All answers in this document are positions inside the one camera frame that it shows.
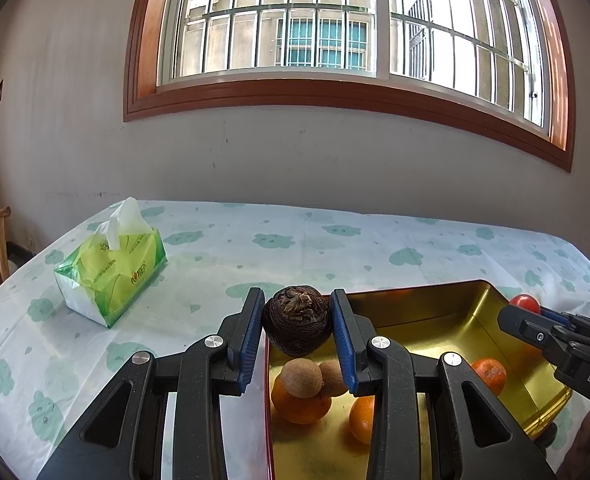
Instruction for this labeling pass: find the cloud print tablecloth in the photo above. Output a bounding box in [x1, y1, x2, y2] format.
[0, 200, 590, 480]

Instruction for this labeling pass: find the large orange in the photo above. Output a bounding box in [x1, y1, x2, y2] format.
[271, 375, 333, 426]

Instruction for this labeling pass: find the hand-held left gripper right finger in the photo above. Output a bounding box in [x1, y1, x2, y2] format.
[330, 288, 558, 480]

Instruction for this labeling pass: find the wooden framed barred window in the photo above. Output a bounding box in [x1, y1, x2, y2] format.
[123, 0, 576, 173]

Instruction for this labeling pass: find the brown longan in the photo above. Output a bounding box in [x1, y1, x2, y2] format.
[281, 357, 323, 398]
[320, 359, 348, 398]

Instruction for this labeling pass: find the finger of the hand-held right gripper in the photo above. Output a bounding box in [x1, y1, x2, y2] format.
[540, 306, 590, 333]
[497, 305, 576, 363]

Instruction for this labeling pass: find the gold metal tin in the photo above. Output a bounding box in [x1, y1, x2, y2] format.
[262, 280, 574, 480]

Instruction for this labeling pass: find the small orange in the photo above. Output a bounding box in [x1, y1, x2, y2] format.
[349, 395, 376, 445]
[470, 357, 508, 397]

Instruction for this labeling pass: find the red cherry tomato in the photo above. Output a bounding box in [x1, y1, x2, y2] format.
[508, 294, 542, 316]

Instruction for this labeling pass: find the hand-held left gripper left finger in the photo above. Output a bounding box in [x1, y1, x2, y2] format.
[36, 286, 266, 480]

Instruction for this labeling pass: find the green tissue pack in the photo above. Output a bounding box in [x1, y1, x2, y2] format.
[54, 197, 168, 330]

